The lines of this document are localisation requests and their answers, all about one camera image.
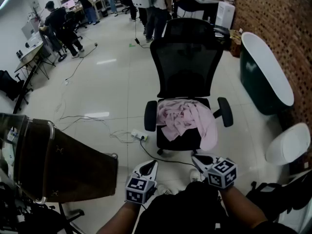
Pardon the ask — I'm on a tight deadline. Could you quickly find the black floor cable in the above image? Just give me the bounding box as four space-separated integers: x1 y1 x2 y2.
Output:
64 42 98 81

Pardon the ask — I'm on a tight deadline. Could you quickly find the person's right shoe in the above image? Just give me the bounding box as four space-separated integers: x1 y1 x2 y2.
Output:
189 169 207 183

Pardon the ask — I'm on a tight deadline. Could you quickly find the thin white floor cable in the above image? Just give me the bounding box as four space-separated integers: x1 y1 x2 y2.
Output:
53 79 137 144

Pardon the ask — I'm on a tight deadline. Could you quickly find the person's shoe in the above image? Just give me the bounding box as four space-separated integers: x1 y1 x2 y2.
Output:
156 183 182 196
189 169 207 183

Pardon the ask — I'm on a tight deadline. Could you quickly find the black adapter cable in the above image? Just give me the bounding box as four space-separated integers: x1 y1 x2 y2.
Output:
134 20 152 49

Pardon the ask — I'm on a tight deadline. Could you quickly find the person's right forearm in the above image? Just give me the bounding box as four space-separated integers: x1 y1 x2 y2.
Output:
218 185 269 229

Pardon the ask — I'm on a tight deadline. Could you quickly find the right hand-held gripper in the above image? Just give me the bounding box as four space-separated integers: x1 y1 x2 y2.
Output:
191 153 238 189

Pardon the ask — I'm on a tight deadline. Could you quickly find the dark green bathtub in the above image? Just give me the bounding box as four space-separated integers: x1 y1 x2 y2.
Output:
239 32 295 116

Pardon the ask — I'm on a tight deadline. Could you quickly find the person's left shoe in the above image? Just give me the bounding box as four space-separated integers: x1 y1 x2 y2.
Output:
156 183 182 196

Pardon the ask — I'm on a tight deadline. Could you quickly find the black power cable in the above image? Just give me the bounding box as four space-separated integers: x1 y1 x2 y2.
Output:
140 139 195 168

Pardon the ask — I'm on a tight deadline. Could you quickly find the black mesh office chair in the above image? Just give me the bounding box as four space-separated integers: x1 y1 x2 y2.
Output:
143 18 234 156

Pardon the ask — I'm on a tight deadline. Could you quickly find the wooden desk with black legs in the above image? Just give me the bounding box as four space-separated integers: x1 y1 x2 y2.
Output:
14 32 57 80

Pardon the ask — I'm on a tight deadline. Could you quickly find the person's left forearm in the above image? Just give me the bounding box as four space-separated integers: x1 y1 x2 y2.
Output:
96 200 144 234

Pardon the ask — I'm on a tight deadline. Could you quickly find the person's black shirt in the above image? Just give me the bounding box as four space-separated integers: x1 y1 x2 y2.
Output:
136 181 298 234

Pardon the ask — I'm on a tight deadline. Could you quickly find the brown cardboard box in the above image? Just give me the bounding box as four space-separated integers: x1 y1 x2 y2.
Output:
229 29 242 58

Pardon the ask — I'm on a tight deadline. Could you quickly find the black coat rack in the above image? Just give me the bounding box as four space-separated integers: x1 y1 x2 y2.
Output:
28 7 42 25

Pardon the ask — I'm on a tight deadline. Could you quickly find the white water dispenser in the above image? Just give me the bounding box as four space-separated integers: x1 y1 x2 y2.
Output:
215 0 236 30

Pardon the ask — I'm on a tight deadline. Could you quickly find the pink cloth garment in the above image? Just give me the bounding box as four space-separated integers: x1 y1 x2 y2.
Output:
156 98 218 151

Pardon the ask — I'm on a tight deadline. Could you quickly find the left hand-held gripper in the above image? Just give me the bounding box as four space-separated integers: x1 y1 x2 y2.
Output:
124 159 159 205

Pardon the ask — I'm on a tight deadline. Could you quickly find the brown laundry hamper cart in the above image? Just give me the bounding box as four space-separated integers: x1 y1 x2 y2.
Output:
0 113 119 204

